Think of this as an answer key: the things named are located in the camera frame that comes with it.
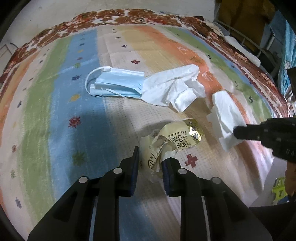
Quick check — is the mustard hanging garment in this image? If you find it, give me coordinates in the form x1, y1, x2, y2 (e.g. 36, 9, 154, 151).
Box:
218, 0, 275, 34

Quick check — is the striped colourful bed mat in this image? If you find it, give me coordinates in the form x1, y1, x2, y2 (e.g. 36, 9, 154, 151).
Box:
1, 25, 280, 239

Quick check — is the blue surgical face mask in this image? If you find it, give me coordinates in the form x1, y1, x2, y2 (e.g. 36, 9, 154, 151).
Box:
84, 66, 144, 99

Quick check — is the yellow snack wrapper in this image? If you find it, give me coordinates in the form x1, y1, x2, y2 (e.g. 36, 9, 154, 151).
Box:
139, 118, 204, 183

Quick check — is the blue patterned hanging cloth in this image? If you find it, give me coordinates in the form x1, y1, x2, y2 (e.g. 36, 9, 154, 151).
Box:
260, 11, 295, 98

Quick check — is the metal bed frame rail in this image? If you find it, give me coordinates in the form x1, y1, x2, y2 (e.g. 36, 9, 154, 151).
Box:
214, 20, 281, 79

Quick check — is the white tissue large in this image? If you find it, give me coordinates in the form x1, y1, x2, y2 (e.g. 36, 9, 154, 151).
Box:
140, 64, 206, 113

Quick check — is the floral brown bed blanket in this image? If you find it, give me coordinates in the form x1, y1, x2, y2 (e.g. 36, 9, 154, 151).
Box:
1, 9, 294, 117

